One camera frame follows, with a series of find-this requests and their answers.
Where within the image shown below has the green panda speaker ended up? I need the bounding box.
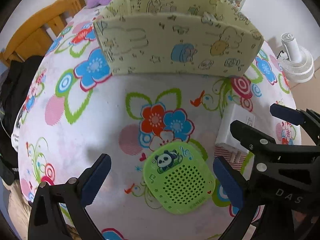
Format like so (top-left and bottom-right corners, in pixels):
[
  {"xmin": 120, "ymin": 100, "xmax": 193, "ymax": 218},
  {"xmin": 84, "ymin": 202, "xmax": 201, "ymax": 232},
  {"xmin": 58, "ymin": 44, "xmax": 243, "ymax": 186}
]
[{"xmin": 143, "ymin": 142, "xmax": 215, "ymax": 215}]

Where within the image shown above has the green patterned storage box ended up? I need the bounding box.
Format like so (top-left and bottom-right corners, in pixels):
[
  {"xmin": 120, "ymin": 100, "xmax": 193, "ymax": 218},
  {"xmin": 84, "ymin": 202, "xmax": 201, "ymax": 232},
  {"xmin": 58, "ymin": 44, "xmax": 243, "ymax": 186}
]
[{"xmin": 94, "ymin": 0, "xmax": 264, "ymax": 76}]

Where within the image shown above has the wooden chair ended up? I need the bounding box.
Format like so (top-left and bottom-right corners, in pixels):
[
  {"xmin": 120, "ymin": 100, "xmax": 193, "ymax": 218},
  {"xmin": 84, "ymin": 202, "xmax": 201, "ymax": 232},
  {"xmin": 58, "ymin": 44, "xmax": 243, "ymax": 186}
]
[{"xmin": 1, "ymin": 0, "xmax": 85, "ymax": 68}]

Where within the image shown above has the white 45W charger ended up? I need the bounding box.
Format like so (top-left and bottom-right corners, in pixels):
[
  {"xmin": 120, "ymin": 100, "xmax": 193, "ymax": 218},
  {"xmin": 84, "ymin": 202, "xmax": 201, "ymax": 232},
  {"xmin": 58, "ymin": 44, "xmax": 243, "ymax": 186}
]
[{"xmin": 214, "ymin": 103, "xmax": 256, "ymax": 165}]

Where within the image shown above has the white floor fan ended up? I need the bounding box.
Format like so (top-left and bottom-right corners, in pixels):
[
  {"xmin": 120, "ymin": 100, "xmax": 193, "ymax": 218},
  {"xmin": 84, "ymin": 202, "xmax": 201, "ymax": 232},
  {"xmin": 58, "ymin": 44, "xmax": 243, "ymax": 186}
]
[{"xmin": 279, "ymin": 33, "xmax": 315, "ymax": 83}]

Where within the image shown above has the floral tablecloth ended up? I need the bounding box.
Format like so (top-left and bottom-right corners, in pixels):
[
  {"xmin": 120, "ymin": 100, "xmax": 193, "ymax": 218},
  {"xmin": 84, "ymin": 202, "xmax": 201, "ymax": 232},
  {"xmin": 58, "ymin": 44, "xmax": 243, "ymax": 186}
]
[{"xmin": 12, "ymin": 9, "xmax": 301, "ymax": 239}]

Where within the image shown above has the black clothing on chair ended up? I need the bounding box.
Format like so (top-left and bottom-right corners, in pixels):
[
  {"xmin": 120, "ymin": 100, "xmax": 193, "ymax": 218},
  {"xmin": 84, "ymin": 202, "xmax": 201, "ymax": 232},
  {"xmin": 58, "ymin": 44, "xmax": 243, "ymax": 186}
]
[{"xmin": 1, "ymin": 56, "xmax": 43, "ymax": 185}]

